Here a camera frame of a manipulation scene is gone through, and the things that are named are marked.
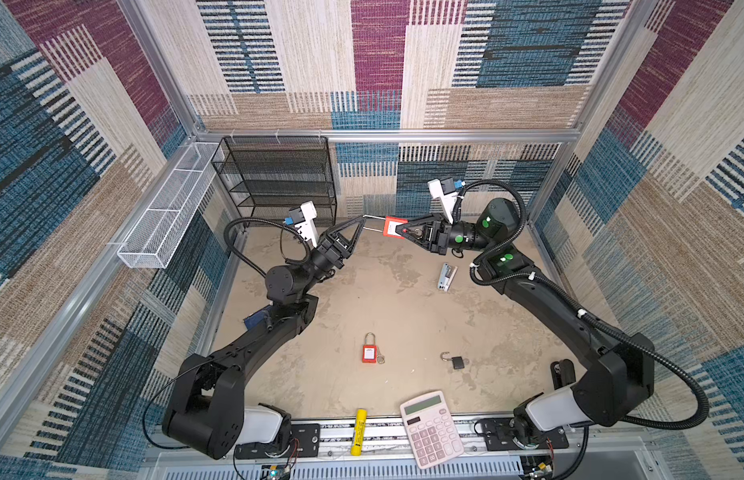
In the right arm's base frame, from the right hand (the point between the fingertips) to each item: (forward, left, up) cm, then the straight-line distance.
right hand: (397, 234), depth 62 cm
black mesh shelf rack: (+49, +41, -21) cm, 67 cm away
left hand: (0, +6, +3) cm, 7 cm away
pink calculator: (-29, -8, -39) cm, 49 cm away
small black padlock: (-13, -18, -41) cm, 46 cm away
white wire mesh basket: (+8, +56, -6) cm, 57 cm away
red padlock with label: (-9, +7, -40) cm, 42 cm away
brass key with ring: (-10, +4, -41) cm, 43 cm away
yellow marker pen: (-29, +10, -38) cm, 49 cm away
